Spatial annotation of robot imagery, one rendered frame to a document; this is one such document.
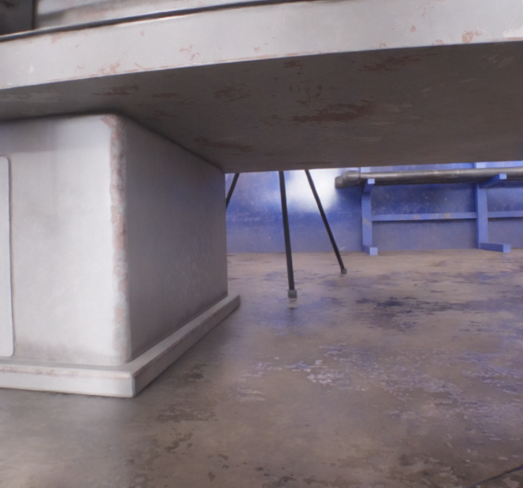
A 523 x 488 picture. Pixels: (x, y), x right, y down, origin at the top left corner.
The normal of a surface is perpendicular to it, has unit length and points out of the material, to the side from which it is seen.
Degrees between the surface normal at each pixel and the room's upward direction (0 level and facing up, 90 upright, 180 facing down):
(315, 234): 90
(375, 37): 90
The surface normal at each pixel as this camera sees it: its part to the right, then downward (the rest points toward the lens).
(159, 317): 0.99, -0.03
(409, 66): 0.03, 1.00
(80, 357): -0.16, 0.00
